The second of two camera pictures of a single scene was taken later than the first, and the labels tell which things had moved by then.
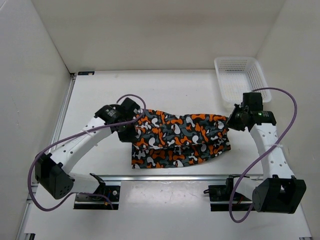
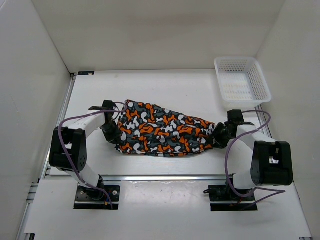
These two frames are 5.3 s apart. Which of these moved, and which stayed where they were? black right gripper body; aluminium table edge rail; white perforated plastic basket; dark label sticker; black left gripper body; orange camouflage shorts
Moved: black left gripper body; orange camouflage shorts; black right gripper body
Stayed: aluminium table edge rail; dark label sticker; white perforated plastic basket
